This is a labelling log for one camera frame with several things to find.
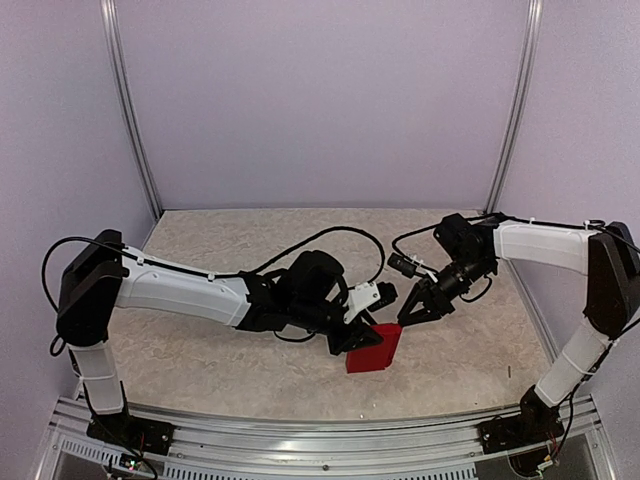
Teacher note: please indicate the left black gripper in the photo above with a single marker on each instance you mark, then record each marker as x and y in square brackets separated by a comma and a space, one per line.
[355, 343]

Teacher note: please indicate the red paper box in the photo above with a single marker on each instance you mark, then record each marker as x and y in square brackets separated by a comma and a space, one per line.
[378, 357]

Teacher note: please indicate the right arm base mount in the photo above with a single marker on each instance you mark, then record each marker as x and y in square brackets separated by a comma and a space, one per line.
[507, 433]

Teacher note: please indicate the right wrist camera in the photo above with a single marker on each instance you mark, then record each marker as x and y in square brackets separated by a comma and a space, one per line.
[410, 267]

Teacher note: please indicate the left aluminium frame post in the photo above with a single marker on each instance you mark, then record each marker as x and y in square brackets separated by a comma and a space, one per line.
[109, 15]

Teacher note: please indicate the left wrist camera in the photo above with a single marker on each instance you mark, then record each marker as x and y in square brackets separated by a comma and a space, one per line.
[370, 297]

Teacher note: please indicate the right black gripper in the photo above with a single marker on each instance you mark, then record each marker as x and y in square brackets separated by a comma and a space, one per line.
[406, 318]

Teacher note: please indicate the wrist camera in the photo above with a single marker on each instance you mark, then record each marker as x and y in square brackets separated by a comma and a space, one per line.
[370, 297]
[410, 267]

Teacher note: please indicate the aluminium frame post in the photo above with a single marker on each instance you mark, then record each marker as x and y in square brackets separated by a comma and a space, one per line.
[109, 15]
[518, 103]

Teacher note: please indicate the right aluminium frame post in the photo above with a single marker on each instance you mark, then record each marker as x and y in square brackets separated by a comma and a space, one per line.
[518, 103]

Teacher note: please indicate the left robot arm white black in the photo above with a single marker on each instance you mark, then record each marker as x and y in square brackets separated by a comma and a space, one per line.
[109, 274]

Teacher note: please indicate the front aluminium rail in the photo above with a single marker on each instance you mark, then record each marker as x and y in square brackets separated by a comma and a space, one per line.
[207, 446]

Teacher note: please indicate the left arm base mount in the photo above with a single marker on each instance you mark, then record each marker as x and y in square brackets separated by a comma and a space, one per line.
[134, 433]

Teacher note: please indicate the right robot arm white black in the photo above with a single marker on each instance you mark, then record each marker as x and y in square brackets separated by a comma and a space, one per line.
[582, 280]

